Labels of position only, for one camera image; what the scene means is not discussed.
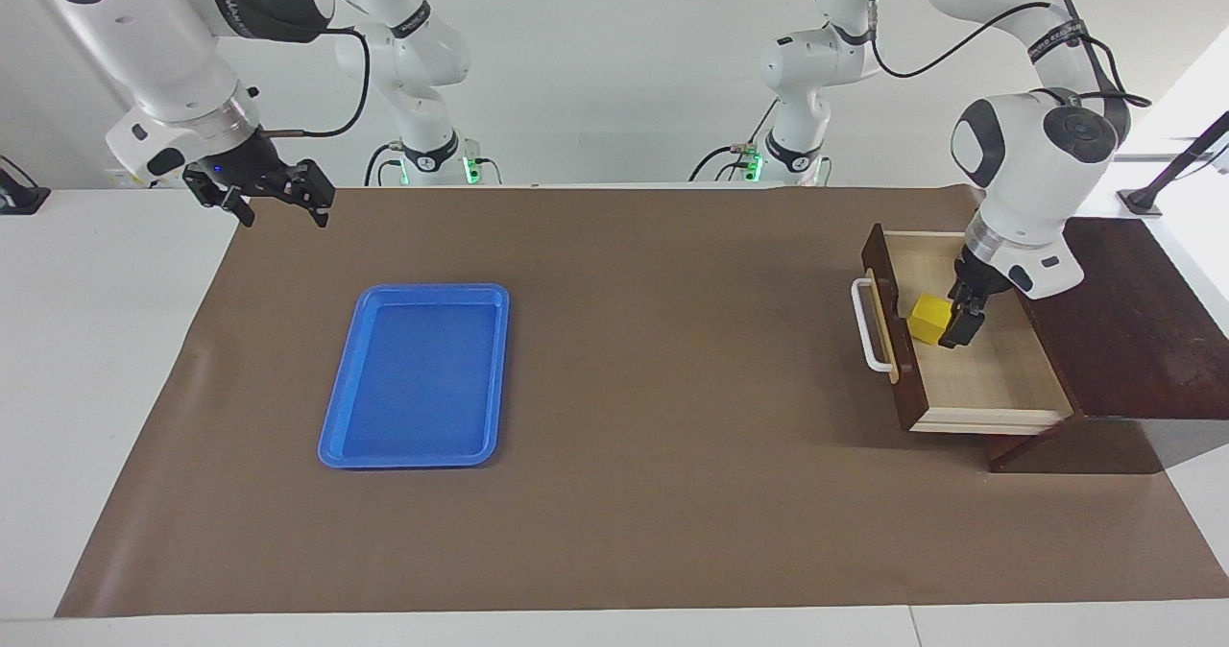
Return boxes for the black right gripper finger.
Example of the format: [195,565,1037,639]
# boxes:
[202,186,256,228]
[293,160,335,228]

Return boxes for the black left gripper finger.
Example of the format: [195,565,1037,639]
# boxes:
[939,303,985,350]

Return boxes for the yellow cube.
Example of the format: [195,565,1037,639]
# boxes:
[909,294,953,346]

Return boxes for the dark wooden drawer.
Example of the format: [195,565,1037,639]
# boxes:
[852,223,1081,435]

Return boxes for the tan handle backplate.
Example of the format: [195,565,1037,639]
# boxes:
[864,268,904,384]

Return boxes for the white drawer handle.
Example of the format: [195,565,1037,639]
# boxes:
[852,277,896,374]

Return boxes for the dark wooden cabinet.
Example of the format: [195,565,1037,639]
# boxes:
[979,215,1229,475]

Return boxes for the blue plastic tray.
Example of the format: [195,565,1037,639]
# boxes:
[317,283,511,470]

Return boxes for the brown table mat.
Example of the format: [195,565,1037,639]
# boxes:
[55,186,1229,619]

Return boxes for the black base cable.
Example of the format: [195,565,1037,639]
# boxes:
[365,143,404,187]
[689,100,781,183]

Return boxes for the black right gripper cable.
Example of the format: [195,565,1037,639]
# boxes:
[257,25,372,139]

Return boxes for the black camera stand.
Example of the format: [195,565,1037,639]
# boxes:
[1119,109,1229,218]

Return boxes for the black mount base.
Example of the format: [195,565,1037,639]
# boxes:
[0,156,51,216]

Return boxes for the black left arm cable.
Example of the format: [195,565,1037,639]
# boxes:
[867,0,1151,108]

